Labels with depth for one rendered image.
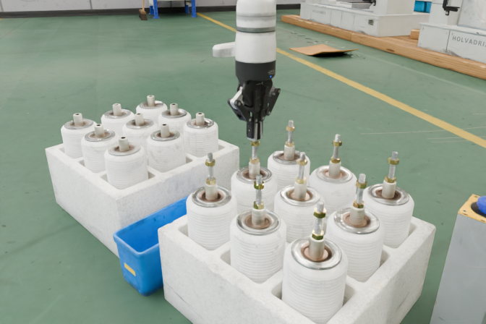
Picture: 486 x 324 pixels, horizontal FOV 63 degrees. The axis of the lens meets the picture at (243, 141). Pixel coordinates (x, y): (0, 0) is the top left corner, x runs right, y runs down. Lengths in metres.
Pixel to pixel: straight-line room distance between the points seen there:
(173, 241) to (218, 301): 0.14
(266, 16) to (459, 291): 0.54
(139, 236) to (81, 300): 0.17
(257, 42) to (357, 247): 0.38
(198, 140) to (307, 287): 0.58
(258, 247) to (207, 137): 0.49
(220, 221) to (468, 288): 0.41
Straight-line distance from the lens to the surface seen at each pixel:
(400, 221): 0.79
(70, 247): 1.13
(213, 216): 0.73
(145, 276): 0.90
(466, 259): 0.71
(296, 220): 0.74
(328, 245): 0.65
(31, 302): 1.01
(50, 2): 6.78
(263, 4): 0.70
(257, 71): 0.71
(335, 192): 0.82
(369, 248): 0.70
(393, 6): 3.97
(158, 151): 1.02
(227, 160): 1.11
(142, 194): 0.96
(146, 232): 0.98
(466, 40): 3.18
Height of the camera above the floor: 0.64
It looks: 23 degrees down
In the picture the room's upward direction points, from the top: straight up
